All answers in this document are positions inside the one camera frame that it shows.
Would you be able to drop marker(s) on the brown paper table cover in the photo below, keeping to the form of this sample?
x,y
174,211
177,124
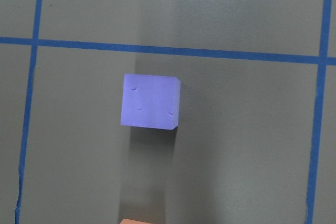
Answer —
x,y
255,141

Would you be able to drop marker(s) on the orange block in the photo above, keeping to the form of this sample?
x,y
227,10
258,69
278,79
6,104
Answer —
x,y
130,221

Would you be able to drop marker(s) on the purple block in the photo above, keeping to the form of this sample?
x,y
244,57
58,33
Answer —
x,y
150,101

